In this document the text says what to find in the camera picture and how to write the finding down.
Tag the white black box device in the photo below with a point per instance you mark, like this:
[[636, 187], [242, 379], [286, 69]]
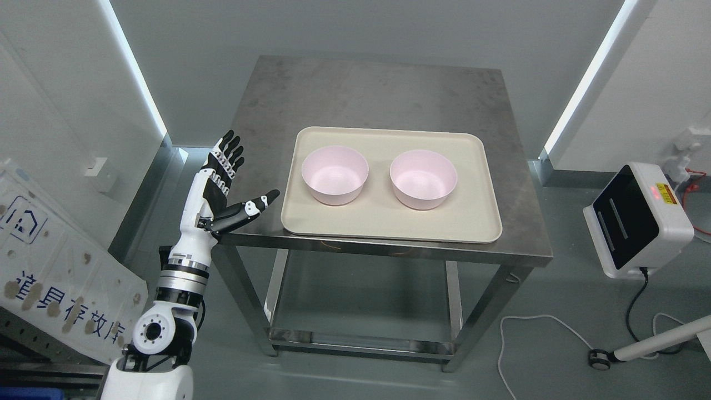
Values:
[[636, 222]]

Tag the white stand leg with caster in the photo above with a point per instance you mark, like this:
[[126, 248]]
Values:
[[699, 329]]

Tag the white wall plug right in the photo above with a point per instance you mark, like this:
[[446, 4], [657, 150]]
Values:
[[688, 142]]

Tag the blue crate on floor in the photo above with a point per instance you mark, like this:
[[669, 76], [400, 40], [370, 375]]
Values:
[[31, 393]]

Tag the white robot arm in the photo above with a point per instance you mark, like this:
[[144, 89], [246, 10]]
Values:
[[155, 363]]

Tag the stainless steel table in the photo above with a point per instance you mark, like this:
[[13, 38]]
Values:
[[286, 94]]

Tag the white wall socket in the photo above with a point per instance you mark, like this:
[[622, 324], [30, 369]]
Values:
[[99, 169]]

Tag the beige plastic tray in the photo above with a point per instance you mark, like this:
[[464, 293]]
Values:
[[469, 215]]

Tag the white sign board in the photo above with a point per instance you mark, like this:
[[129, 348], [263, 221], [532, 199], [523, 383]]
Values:
[[60, 281]]

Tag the pink bowl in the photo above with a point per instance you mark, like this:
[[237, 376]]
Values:
[[335, 175], [422, 179]]

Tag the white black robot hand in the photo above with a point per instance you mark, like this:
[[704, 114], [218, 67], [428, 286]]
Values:
[[206, 213]]

